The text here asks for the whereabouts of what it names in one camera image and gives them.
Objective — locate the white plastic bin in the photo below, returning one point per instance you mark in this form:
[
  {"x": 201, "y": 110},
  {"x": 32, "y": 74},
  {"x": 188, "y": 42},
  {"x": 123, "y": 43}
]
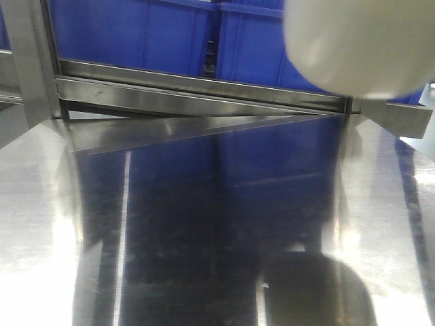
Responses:
[{"x": 364, "y": 49}]

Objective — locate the large blue storage bin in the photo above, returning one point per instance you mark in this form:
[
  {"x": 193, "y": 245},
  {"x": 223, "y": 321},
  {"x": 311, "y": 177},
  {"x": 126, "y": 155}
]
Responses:
[{"x": 168, "y": 36}]

